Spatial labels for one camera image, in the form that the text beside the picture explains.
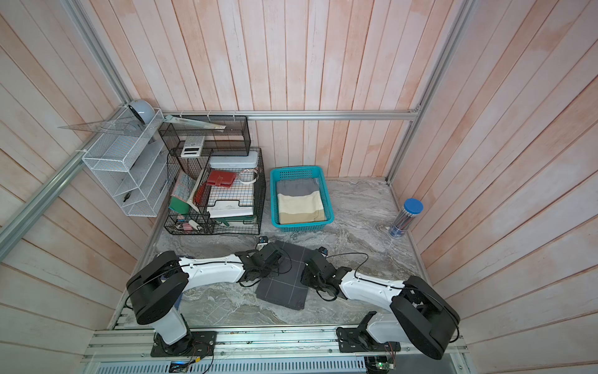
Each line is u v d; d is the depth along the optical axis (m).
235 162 0.96
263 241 0.83
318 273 0.67
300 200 1.05
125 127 0.86
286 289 0.84
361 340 0.66
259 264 0.69
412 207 0.84
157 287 0.47
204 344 0.73
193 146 0.98
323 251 0.82
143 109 0.84
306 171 1.14
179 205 1.00
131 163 0.73
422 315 0.43
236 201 0.86
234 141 1.08
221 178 0.90
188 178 1.11
